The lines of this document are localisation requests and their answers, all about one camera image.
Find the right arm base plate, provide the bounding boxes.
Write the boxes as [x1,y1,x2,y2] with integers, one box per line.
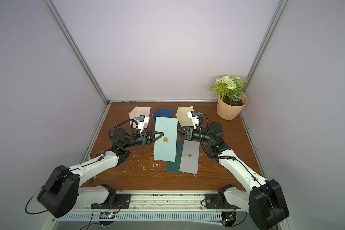
[204,193,238,209]

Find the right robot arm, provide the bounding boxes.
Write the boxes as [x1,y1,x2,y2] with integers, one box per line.
[178,111,289,230]

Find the pink envelope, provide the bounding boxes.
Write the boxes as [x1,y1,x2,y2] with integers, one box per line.
[129,106,150,121]

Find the left circuit board with wires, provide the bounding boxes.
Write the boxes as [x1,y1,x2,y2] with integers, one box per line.
[81,200,122,230]

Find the teal envelope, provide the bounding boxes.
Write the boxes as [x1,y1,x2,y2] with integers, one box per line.
[154,117,178,162]

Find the circuit board with wires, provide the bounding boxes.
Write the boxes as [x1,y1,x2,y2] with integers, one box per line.
[81,200,122,230]
[219,202,248,228]

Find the ribbed terracotta plant pot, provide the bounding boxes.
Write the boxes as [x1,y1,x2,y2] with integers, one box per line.
[217,94,248,120]

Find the right circuit board with wires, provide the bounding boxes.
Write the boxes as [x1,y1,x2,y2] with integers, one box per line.
[219,202,248,228]

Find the cream yellow envelope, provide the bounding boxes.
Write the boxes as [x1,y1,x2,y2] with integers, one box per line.
[175,106,194,127]

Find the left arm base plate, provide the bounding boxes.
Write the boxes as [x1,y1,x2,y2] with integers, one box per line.
[91,194,131,209]

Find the white vented cable duct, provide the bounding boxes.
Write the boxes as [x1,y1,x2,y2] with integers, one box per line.
[58,211,221,221]

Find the aluminium front rail frame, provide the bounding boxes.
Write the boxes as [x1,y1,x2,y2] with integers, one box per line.
[49,190,288,213]

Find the green plant white flowers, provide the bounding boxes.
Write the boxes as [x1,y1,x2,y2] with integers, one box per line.
[209,75,248,106]

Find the navy blue envelope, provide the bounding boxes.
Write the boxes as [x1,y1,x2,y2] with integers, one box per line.
[153,108,173,124]

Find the dark green envelope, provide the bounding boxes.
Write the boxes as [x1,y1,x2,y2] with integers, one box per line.
[166,140,184,173]

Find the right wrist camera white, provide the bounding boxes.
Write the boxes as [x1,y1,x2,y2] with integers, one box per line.
[187,110,202,129]

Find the grey envelope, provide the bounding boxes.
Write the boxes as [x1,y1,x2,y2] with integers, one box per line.
[179,140,200,174]

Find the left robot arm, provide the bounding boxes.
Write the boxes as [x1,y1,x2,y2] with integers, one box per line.
[34,119,164,218]

